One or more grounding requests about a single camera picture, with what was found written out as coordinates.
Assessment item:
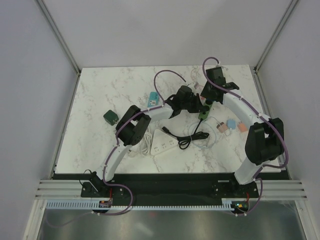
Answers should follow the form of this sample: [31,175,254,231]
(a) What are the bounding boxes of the slotted cable duct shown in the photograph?
[45,199,235,211]

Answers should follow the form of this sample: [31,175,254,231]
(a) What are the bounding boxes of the teal power strip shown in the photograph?
[147,91,159,108]

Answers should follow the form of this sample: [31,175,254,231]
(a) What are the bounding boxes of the black power cord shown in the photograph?
[161,118,210,151]

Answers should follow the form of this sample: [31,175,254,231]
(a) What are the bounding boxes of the light blue charging cable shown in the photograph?
[188,116,233,151]

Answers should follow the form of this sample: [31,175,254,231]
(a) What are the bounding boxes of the thin pink cable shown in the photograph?
[188,65,208,87]

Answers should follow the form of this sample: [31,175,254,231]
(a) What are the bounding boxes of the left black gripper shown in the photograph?
[181,94,206,115]

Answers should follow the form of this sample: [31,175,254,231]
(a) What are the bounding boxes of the beige dual usb adapter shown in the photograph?
[216,122,228,133]

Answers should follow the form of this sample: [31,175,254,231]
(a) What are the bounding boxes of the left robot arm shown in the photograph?
[81,85,209,198]

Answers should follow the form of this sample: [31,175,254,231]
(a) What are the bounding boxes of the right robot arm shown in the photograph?
[201,66,289,197]

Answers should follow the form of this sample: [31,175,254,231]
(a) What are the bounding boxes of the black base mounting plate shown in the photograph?
[53,171,270,207]

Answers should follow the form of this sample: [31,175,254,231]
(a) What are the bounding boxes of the white triangular power strip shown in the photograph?
[150,129,178,156]

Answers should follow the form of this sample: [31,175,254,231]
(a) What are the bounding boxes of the light blue charger plug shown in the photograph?
[226,119,236,130]

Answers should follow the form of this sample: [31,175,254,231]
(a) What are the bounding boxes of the green power strip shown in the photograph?
[198,99,213,121]

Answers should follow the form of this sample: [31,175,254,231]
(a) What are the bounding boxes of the dark green cube adapter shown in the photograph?
[103,109,119,126]

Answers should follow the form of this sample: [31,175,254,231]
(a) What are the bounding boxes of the white power cord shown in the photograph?
[128,128,154,158]

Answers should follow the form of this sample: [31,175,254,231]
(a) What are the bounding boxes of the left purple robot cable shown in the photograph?
[102,70,187,186]

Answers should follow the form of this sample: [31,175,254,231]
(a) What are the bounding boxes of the salmon pink charger plug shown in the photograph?
[237,122,248,133]

